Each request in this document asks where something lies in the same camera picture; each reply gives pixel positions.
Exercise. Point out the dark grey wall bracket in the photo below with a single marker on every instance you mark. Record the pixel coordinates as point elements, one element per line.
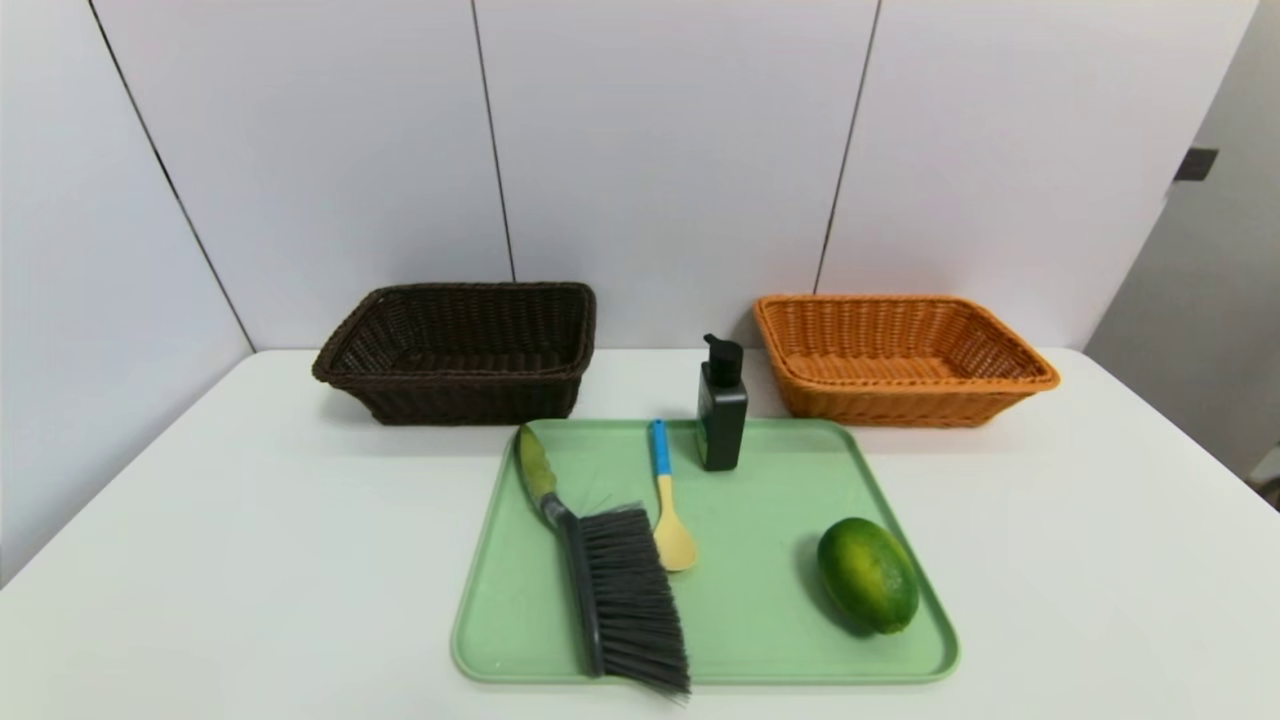
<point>1195,164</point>

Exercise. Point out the dark brown wicker basket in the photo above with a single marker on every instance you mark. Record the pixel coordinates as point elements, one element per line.
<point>450,395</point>

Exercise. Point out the green mango fruit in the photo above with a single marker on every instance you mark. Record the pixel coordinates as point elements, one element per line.
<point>868,575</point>

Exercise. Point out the orange wicker basket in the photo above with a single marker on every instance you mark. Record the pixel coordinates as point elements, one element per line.
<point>900,405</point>

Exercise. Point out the light green plastic tray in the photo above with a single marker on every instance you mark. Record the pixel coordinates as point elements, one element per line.
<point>760,600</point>

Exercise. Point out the black pump dispenser bottle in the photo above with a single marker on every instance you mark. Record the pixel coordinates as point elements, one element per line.
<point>722,420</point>

